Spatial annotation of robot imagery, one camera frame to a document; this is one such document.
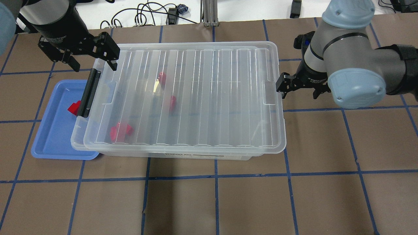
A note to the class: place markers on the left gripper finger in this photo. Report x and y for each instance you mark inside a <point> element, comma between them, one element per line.
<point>64,57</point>
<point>106,49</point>

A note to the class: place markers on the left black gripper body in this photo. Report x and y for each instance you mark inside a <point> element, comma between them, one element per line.
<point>58,23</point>

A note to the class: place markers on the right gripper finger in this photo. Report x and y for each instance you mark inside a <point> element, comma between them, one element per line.
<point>285,84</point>
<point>318,92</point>

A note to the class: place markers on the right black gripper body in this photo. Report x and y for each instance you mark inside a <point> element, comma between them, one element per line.
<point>310,77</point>

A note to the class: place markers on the red toy block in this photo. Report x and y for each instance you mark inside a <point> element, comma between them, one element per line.
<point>74,108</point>
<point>172,104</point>
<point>162,79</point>
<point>120,132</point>

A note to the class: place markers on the clear plastic box lid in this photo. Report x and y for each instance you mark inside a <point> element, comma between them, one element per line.
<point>186,98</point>

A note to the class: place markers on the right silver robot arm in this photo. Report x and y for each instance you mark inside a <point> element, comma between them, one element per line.
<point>338,58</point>

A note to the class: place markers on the clear plastic storage box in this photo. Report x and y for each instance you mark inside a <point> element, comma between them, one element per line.
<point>176,104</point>

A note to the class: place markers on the blue plastic tray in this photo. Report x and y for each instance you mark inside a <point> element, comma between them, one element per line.
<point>53,138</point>

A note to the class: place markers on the aluminium frame post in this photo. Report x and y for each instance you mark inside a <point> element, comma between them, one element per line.
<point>209,13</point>

